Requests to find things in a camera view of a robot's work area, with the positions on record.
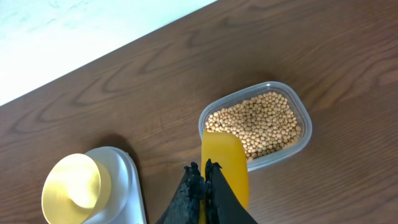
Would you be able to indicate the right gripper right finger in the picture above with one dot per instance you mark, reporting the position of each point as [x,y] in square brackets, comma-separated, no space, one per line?
[221,204]

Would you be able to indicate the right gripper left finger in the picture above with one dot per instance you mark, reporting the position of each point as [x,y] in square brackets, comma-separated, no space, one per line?
[184,207]

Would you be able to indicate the pale yellow plastic bowl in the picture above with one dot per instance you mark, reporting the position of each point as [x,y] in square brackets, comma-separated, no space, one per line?
[76,189]

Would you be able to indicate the white digital kitchen scale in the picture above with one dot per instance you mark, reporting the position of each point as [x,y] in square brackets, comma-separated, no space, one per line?
[125,204]

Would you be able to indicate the yellow measuring scoop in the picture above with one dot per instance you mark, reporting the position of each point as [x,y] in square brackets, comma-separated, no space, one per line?
[227,150]

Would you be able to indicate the clear plastic container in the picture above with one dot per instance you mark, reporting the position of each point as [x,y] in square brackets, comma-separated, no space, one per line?
[259,89]

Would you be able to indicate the soybeans in container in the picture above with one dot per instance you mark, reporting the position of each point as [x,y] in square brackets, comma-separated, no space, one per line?
[264,124]

